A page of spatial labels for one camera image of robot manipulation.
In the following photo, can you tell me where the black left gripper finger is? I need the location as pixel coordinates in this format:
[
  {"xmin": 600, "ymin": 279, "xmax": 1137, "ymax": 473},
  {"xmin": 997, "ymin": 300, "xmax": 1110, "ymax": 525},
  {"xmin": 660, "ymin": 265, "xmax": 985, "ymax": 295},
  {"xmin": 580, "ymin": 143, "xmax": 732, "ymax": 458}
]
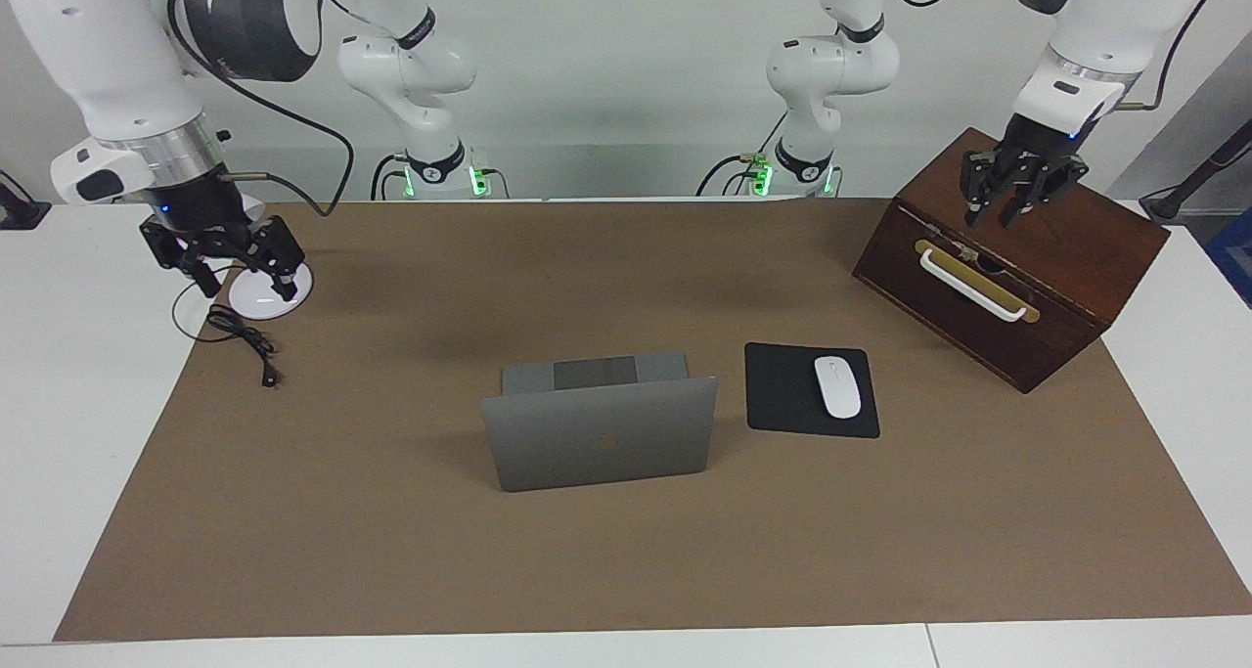
[
  {"xmin": 998, "ymin": 157, "xmax": 1089, "ymax": 229},
  {"xmin": 962, "ymin": 148, "xmax": 1004, "ymax": 227}
]

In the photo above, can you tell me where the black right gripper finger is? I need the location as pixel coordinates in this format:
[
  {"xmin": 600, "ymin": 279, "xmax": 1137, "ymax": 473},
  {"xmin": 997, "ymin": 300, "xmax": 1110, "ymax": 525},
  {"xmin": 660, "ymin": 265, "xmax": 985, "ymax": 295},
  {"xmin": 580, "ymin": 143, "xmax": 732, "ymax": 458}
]
[
  {"xmin": 140, "ymin": 220, "xmax": 221, "ymax": 298},
  {"xmin": 245, "ymin": 215, "xmax": 306, "ymax": 302}
]

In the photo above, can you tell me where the grey Apple laptop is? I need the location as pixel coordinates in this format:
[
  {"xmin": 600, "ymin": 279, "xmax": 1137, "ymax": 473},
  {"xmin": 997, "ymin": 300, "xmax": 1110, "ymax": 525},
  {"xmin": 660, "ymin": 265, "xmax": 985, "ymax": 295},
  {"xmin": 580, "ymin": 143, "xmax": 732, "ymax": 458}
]
[{"xmin": 479, "ymin": 351, "xmax": 720, "ymax": 494}]

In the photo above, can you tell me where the white desk lamp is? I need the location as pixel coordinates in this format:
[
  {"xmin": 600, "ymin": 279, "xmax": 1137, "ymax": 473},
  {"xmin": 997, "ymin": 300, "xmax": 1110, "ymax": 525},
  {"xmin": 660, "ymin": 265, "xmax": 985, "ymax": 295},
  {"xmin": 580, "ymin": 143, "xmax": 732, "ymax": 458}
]
[{"xmin": 227, "ymin": 194, "xmax": 314, "ymax": 321}]

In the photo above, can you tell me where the dark brown wooden box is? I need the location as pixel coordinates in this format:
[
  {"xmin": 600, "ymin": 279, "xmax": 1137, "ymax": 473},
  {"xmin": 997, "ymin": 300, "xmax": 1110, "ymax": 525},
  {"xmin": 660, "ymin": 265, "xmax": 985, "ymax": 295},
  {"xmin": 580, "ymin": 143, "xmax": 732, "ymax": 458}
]
[{"xmin": 851, "ymin": 127, "xmax": 1172, "ymax": 395}]

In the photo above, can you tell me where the black tripod stand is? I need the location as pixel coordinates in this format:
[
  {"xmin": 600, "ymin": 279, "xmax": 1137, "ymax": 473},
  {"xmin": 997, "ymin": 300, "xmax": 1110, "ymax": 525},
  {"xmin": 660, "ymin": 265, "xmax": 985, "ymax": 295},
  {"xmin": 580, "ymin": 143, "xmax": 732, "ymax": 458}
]
[{"xmin": 1140, "ymin": 118, "xmax": 1252, "ymax": 224}]

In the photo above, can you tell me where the black stand base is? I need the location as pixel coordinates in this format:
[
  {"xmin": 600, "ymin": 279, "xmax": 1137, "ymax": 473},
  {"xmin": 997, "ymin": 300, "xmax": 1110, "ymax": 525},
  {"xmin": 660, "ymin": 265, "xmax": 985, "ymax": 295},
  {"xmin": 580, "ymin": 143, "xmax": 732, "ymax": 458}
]
[{"xmin": 0, "ymin": 171, "xmax": 52, "ymax": 231}]

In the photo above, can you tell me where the blue crate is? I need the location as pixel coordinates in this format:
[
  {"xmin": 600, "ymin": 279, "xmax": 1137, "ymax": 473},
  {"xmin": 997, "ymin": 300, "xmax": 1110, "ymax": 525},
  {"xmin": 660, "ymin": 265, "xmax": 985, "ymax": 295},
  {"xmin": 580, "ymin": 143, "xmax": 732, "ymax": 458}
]
[{"xmin": 1205, "ymin": 206, "xmax": 1252, "ymax": 309}]

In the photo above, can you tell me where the white computer mouse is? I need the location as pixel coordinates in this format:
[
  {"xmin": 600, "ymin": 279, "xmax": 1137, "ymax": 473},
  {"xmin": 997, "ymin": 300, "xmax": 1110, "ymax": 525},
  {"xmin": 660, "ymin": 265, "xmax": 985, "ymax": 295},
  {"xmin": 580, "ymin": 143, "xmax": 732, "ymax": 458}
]
[{"xmin": 814, "ymin": 355, "xmax": 863, "ymax": 421}]

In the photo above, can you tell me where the black mouse pad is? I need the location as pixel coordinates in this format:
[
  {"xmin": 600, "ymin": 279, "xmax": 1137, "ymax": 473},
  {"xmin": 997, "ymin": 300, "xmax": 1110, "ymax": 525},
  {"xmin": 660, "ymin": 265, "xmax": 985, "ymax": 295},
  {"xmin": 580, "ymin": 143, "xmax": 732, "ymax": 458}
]
[{"xmin": 743, "ymin": 342, "xmax": 881, "ymax": 440}]

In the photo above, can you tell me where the brown table mat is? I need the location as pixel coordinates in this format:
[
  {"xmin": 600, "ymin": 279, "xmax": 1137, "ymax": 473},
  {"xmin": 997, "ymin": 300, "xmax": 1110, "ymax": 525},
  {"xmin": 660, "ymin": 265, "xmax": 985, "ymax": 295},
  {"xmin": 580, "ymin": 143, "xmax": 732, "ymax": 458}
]
[{"xmin": 54, "ymin": 199, "xmax": 1252, "ymax": 642}]

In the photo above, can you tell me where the black lamp power cable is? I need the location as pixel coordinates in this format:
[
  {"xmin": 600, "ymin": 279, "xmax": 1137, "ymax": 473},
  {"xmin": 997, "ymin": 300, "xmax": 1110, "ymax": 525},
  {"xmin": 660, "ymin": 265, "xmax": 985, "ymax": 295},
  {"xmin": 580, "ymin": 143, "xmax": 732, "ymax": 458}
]
[{"xmin": 171, "ymin": 267, "xmax": 283, "ymax": 388}]

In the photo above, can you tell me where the white box handle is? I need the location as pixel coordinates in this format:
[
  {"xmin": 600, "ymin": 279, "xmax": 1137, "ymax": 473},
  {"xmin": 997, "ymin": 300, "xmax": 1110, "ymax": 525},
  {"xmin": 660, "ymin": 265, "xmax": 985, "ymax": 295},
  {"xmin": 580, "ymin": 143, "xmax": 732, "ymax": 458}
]
[{"xmin": 919, "ymin": 248, "xmax": 1028, "ymax": 323}]

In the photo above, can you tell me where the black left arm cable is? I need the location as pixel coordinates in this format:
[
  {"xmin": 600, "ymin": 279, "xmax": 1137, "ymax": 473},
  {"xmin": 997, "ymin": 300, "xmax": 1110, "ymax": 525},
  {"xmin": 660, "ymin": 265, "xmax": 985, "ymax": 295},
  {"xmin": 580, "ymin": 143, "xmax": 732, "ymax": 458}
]
[{"xmin": 885, "ymin": 0, "xmax": 1229, "ymax": 111}]

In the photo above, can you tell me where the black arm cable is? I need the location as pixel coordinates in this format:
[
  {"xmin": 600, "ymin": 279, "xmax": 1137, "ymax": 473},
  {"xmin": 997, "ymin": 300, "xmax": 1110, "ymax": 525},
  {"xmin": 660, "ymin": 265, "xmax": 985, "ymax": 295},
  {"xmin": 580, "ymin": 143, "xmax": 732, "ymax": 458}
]
[
  {"xmin": 166, "ymin": 0, "xmax": 402, "ymax": 217},
  {"xmin": 885, "ymin": 0, "xmax": 1229, "ymax": 111}
]

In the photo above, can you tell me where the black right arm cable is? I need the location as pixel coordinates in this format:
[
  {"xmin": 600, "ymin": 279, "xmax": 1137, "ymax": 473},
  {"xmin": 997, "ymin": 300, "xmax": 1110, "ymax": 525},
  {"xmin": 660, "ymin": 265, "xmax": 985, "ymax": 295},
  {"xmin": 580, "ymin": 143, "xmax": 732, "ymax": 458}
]
[{"xmin": 166, "ymin": 0, "xmax": 402, "ymax": 217}]

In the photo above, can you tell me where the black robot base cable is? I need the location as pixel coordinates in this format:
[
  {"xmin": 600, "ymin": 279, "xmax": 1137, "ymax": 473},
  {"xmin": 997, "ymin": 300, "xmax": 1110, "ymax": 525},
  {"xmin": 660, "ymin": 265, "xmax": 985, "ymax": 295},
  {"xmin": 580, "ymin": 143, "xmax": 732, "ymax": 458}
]
[
  {"xmin": 370, "ymin": 153, "xmax": 412, "ymax": 201},
  {"xmin": 696, "ymin": 111, "xmax": 788, "ymax": 200}
]

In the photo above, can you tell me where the brass handle plate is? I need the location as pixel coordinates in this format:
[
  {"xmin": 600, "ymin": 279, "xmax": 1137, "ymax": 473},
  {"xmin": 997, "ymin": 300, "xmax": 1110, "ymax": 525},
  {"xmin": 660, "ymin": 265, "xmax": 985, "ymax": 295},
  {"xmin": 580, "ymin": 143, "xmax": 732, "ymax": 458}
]
[{"xmin": 914, "ymin": 239, "xmax": 1041, "ymax": 325}]

